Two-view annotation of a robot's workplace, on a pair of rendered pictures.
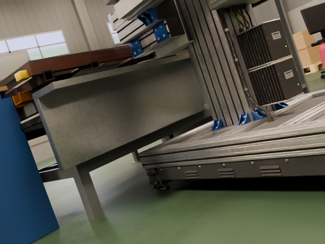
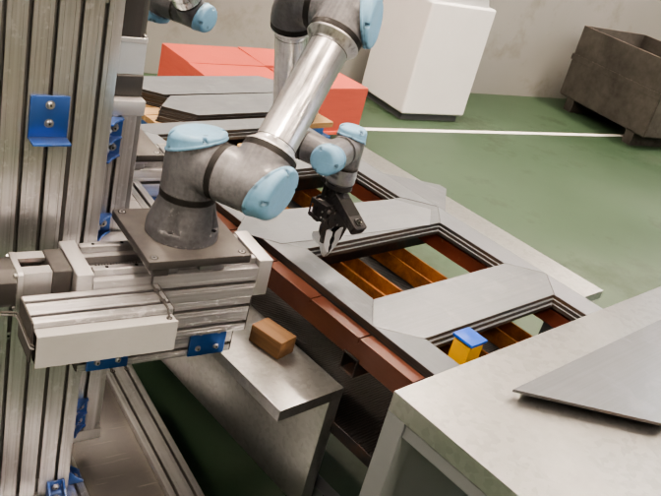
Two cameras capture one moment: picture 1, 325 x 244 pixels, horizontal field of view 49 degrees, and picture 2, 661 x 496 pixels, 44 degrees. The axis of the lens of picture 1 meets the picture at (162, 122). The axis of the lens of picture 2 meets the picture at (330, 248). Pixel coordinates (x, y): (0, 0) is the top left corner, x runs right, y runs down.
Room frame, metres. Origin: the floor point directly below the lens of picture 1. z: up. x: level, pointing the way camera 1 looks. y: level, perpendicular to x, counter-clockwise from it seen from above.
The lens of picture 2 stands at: (2.42, -1.98, 1.83)
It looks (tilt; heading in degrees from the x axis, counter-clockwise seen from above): 26 degrees down; 88
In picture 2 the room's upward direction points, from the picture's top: 15 degrees clockwise
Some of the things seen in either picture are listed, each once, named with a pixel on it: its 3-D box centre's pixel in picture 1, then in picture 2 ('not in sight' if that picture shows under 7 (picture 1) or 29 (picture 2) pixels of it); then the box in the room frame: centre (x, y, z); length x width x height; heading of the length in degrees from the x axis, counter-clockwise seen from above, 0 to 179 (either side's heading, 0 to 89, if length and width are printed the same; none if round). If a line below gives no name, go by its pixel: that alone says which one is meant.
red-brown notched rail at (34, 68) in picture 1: (145, 49); (250, 255); (2.29, -0.05, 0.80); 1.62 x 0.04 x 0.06; 136
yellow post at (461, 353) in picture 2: not in sight; (456, 374); (2.85, -0.35, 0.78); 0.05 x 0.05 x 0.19; 46
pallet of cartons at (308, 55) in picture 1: (290, 57); not in sight; (7.70, -3.06, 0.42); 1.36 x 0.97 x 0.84; 35
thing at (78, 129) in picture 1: (144, 102); (180, 317); (2.12, 0.06, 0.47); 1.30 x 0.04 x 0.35; 136
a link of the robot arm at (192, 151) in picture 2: not in sight; (197, 159); (2.18, -0.48, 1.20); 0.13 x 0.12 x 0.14; 160
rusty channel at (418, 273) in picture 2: not in sight; (389, 252); (2.70, 0.37, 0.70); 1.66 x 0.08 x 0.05; 136
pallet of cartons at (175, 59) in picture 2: not in sight; (260, 97); (1.93, 3.19, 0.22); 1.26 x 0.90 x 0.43; 35
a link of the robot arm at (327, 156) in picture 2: not in sight; (326, 154); (2.43, -0.12, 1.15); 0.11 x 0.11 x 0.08; 70
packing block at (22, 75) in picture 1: (22, 75); not in sight; (1.78, 0.57, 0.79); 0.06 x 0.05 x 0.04; 46
